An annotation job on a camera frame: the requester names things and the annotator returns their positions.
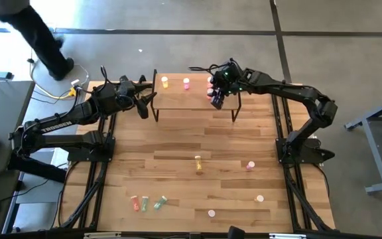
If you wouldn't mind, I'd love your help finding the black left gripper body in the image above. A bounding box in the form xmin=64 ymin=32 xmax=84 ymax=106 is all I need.
xmin=109 ymin=75 xmax=149 ymax=120

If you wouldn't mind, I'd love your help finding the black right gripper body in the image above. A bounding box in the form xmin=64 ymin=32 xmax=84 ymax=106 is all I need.
xmin=218 ymin=61 xmax=245 ymax=96

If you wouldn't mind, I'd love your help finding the teal medicine bottle white cap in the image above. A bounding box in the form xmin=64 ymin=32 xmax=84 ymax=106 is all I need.
xmin=153 ymin=195 xmax=168 ymax=210

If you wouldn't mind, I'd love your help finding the person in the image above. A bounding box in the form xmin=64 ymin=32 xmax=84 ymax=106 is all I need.
xmin=0 ymin=0 xmax=76 ymax=82

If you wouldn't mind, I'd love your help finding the black desk leg beam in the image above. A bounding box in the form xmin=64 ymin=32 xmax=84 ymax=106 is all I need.
xmin=7 ymin=154 xmax=68 ymax=184

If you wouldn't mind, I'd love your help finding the grey desk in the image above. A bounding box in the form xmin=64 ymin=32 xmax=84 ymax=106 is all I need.
xmin=0 ymin=80 xmax=36 ymax=176

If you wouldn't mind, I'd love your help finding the dark rounded object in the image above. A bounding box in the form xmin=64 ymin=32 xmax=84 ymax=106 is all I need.
xmin=227 ymin=225 xmax=246 ymax=239

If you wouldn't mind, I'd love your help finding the silver aluminium bar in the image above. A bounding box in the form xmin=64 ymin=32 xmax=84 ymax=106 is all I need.
xmin=83 ymin=232 xmax=122 ymax=239
xmin=269 ymin=232 xmax=308 ymax=239

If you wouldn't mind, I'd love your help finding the blue-grey metal table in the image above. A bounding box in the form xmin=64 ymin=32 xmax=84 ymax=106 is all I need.
xmin=344 ymin=92 xmax=382 ymax=195

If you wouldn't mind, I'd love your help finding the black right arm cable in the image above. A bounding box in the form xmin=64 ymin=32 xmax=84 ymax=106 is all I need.
xmin=188 ymin=58 xmax=241 ymax=76

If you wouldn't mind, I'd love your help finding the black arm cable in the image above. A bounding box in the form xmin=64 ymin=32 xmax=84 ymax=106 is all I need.
xmin=99 ymin=65 xmax=111 ymax=88
xmin=188 ymin=58 xmax=241 ymax=76

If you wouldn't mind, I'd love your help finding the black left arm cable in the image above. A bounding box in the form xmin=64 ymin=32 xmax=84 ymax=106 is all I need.
xmin=99 ymin=65 xmax=111 ymax=88

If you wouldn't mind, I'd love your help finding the wooden shelf black metal frame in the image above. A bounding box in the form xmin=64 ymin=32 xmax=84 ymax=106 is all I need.
xmin=150 ymin=68 xmax=243 ymax=123

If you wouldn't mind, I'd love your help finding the white cable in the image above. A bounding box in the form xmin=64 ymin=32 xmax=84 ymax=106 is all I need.
xmin=30 ymin=62 xmax=91 ymax=88

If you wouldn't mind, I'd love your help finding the yellow cable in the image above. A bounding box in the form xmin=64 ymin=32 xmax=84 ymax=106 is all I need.
xmin=28 ymin=49 xmax=80 ymax=100

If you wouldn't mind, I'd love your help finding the black aluminium rig frame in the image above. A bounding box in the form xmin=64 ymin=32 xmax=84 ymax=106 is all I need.
xmin=58 ymin=74 xmax=336 ymax=233

